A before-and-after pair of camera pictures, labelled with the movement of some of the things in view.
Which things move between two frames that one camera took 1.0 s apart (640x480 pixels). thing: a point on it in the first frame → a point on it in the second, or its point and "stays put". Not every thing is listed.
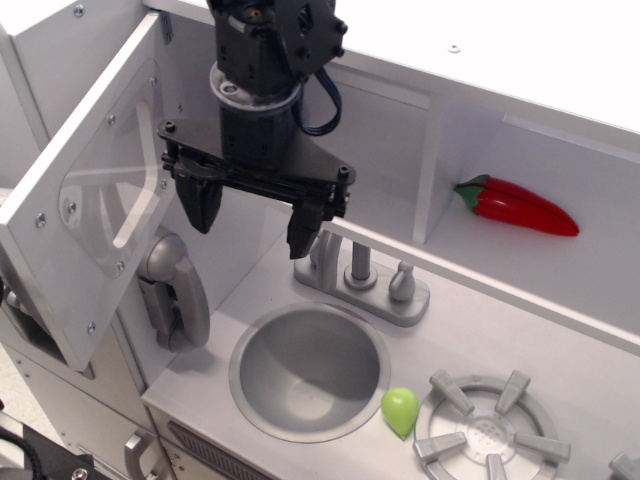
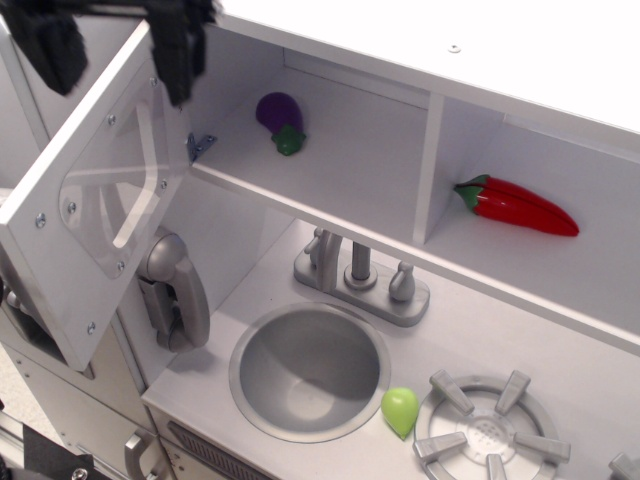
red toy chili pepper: x=508 y=204 stays put
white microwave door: x=78 y=220 stays put
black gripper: x=264 y=152 → x=178 y=37
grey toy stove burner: x=486 y=427 stays put
